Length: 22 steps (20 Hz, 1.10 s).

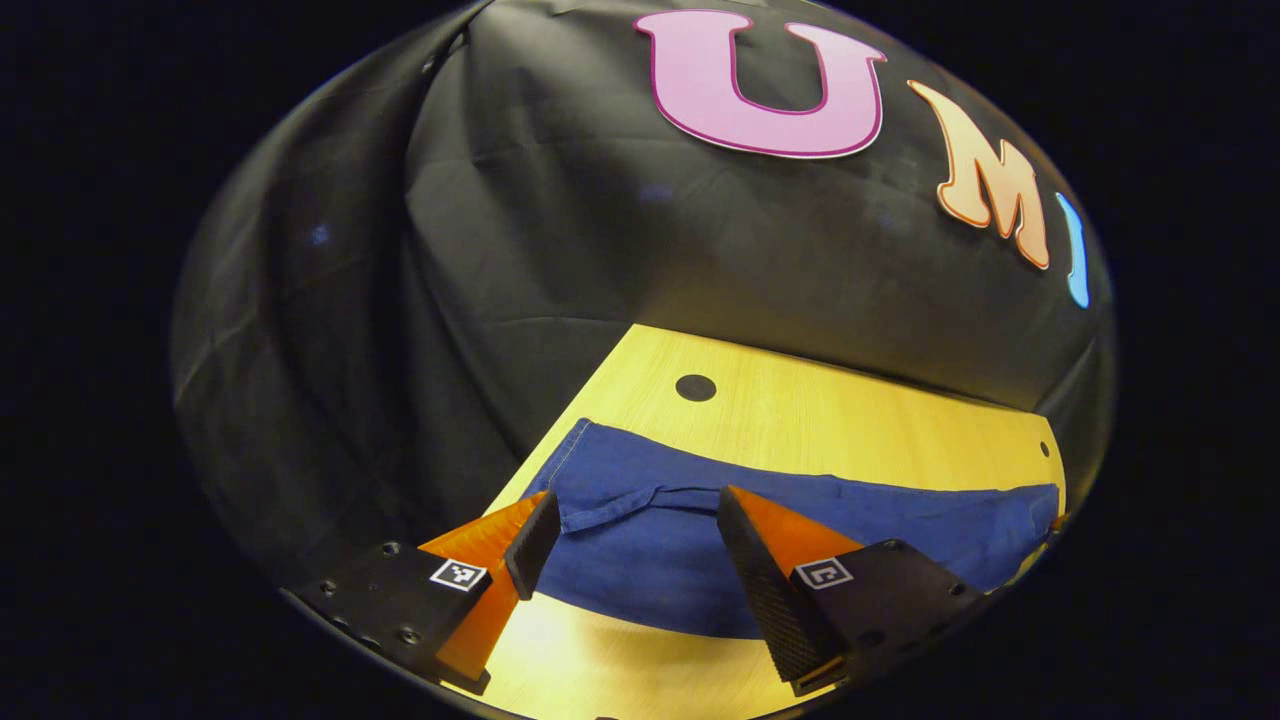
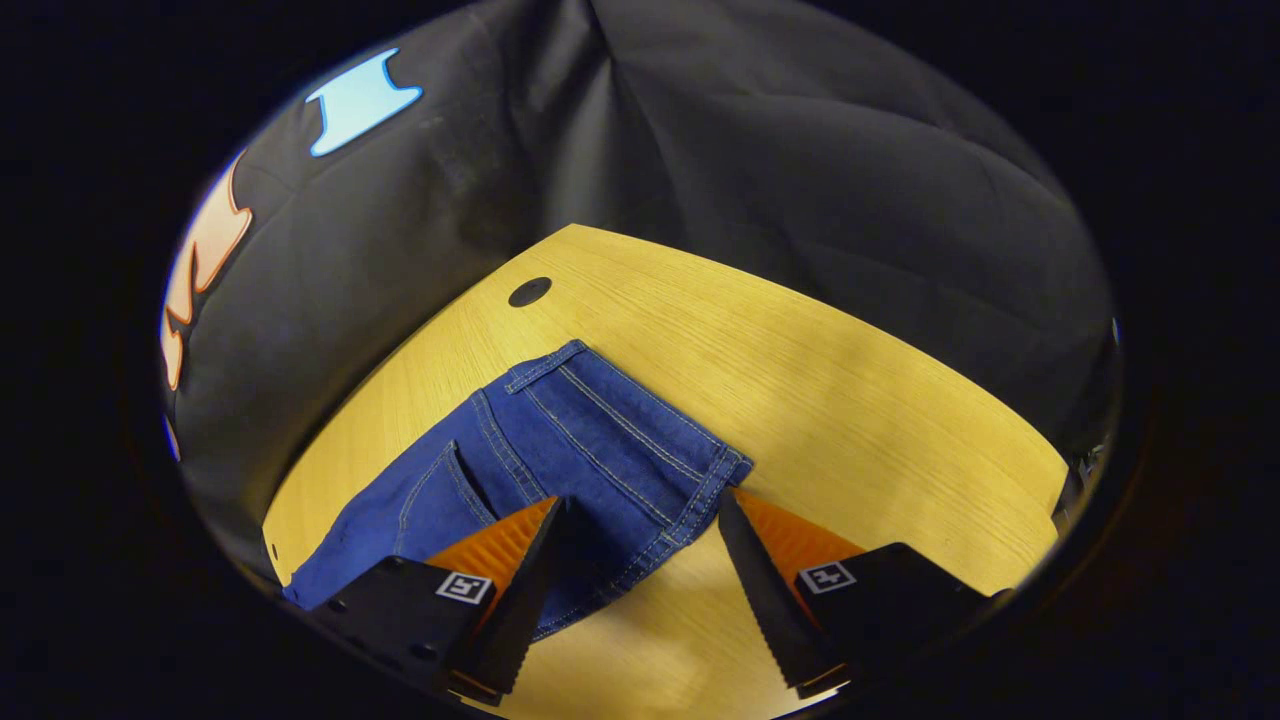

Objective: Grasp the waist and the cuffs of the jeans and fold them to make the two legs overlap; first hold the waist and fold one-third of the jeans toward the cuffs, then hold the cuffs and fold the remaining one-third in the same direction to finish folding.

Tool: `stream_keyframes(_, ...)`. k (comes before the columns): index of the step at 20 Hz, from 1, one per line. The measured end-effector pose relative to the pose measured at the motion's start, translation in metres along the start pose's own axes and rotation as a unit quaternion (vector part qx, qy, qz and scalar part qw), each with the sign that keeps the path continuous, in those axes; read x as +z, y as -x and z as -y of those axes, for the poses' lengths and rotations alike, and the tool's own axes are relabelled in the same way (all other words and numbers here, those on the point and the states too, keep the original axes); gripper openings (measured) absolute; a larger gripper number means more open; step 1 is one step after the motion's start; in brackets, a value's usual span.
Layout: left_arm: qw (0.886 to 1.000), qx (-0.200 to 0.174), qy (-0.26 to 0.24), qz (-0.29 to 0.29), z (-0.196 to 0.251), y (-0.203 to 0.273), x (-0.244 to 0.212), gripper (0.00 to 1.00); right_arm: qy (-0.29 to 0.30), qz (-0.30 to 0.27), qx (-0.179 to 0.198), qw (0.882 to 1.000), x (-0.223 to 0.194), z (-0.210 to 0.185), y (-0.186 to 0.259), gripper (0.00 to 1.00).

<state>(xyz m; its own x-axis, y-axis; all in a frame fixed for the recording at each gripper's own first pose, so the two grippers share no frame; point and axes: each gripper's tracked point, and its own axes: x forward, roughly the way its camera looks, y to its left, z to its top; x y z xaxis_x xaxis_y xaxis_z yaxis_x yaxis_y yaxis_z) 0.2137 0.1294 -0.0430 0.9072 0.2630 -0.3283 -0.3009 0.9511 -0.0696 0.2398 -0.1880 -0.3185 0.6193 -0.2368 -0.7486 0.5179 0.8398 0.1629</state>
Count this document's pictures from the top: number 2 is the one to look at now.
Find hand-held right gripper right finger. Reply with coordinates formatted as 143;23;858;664
716;488;1011;699

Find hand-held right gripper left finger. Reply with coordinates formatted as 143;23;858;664
310;496;567;706

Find blue denim jeans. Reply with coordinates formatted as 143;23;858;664
283;340;754;641

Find black backdrop cloth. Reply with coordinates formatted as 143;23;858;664
160;0;1121;591

